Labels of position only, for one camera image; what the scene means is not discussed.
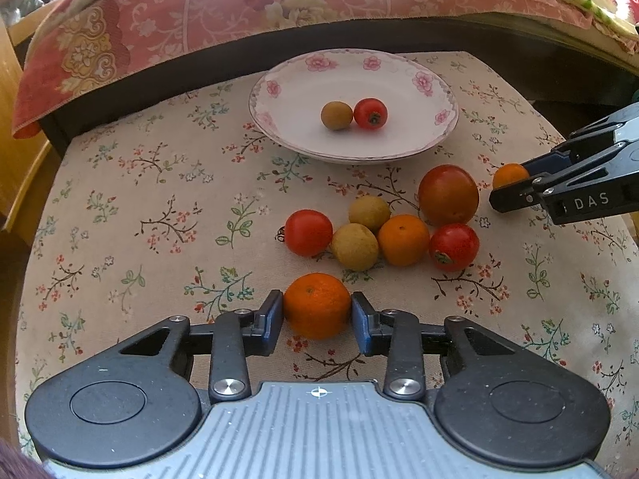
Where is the green yellow floral quilt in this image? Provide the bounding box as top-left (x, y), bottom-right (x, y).
top-left (519, 0), bottom-right (639, 55)

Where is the purple fuzzy cloth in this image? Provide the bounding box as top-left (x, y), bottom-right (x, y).
top-left (0, 438), bottom-right (47, 479)

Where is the white floral plate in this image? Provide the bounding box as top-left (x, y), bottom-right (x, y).
top-left (248, 49), bottom-right (460, 165)

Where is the small red tomato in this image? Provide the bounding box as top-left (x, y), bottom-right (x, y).
top-left (277, 210), bottom-right (333, 258)
top-left (353, 98), bottom-right (389, 131)
top-left (429, 223), bottom-right (480, 272)

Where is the yellow wooden furniture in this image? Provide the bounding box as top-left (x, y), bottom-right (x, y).
top-left (0, 5), bottom-right (63, 245)

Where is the brown longan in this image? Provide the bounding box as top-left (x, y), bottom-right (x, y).
top-left (348, 196), bottom-right (391, 234)
top-left (330, 223), bottom-right (380, 272)
top-left (320, 101), bottom-right (355, 131)

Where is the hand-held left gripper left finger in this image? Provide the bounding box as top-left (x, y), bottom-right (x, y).
top-left (117, 289), bottom-right (285, 405)

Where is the dark wooden bed frame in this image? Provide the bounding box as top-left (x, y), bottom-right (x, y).
top-left (40, 12), bottom-right (639, 155)

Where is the pink floral blanket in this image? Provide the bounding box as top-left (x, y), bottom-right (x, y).
top-left (12, 0), bottom-right (597, 138)

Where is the large red tomato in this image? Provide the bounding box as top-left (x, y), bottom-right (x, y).
top-left (418, 164), bottom-right (480, 227)

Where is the mandarin orange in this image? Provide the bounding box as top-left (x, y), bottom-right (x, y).
top-left (492, 163), bottom-right (530, 190)
top-left (284, 273), bottom-right (351, 340)
top-left (377, 214), bottom-right (431, 267)

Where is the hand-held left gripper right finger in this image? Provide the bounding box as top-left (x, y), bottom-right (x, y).
top-left (351, 291), bottom-right (520, 402)

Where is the floral tablecloth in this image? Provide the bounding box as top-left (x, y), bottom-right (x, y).
top-left (15, 50), bottom-right (639, 475)

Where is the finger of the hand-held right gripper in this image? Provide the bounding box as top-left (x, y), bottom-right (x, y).
top-left (519, 102), bottom-right (639, 177)
top-left (489, 141), bottom-right (630, 213)

